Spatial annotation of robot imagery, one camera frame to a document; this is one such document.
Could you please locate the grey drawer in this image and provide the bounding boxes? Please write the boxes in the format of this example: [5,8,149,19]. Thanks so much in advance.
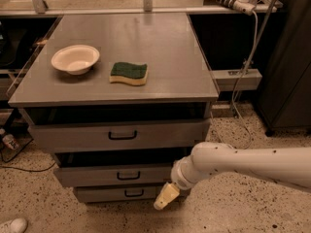
[74,183,163,203]
[54,163,172,187]
[29,119,210,153]

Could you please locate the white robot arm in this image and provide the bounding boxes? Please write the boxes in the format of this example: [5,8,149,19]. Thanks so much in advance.
[154,142,311,210]

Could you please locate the grey bottom drawer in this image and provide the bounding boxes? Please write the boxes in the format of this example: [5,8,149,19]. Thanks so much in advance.
[74,183,163,203]

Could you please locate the grey top drawer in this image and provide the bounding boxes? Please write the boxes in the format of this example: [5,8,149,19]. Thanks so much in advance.
[29,119,210,153]

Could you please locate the grey drawer cabinet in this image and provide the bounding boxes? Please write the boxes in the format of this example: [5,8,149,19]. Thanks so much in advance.
[7,12,220,204]

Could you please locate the green yellow sponge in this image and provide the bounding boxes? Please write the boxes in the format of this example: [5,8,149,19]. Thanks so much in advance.
[109,62,148,86]

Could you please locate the dark cabinet at right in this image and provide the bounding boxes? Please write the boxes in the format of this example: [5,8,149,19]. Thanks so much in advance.
[256,0,311,136]

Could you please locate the white sneaker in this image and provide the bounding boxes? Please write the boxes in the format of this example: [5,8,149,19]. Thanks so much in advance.
[0,217,28,233]

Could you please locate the white bowl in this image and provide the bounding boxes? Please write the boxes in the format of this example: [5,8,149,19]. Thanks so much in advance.
[51,45,100,76]

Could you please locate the small bottle on floor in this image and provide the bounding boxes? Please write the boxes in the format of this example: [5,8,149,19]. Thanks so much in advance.
[0,128,19,150]

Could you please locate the white power strip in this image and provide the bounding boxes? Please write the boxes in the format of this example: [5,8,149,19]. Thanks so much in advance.
[215,0,256,16]

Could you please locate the black floor cable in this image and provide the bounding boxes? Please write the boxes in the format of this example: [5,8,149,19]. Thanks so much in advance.
[0,138,56,173]

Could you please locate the grey metal bracket beam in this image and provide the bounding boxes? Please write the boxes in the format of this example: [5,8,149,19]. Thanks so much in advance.
[212,69,262,91]

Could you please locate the white power cable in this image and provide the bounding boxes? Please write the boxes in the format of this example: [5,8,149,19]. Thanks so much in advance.
[209,10,259,150]

